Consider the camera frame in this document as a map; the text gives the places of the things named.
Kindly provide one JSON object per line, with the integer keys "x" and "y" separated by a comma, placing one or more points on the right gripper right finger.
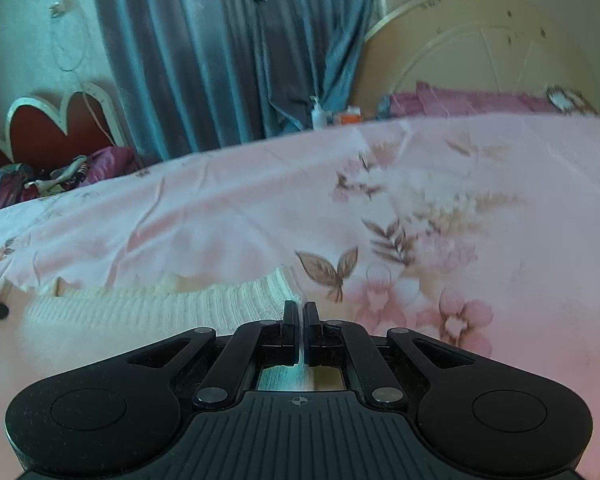
{"x": 348, "y": 347}

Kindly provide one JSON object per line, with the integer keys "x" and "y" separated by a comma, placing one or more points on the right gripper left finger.
{"x": 253, "y": 347}

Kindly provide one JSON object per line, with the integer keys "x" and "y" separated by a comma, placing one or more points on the cream knit sweater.
{"x": 59, "y": 327}

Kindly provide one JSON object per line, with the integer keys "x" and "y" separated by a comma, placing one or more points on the pile of clothes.
{"x": 20, "y": 182}

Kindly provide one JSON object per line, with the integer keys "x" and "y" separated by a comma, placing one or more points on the red heart-shaped headboard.
{"x": 45, "y": 136}

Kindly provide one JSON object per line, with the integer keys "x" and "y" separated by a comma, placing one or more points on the pink floral bed sheet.
{"x": 483, "y": 232}

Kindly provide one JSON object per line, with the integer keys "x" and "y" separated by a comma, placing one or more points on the white pump bottle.
{"x": 319, "y": 116}

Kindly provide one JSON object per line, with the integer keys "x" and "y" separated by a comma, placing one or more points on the orange box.
{"x": 351, "y": 115}

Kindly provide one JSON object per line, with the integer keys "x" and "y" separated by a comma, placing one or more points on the purple pillow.
{"x": 431, "y": 101}

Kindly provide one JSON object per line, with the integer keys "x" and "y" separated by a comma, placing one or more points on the blue curtain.
{"x": 197, "y": 75}

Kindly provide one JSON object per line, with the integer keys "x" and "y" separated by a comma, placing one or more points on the cream round headboard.
{"x": 472, "y": 45}

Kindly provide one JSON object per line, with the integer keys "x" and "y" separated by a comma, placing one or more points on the floral patterned pillow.
{"x": 570, "y": 102}

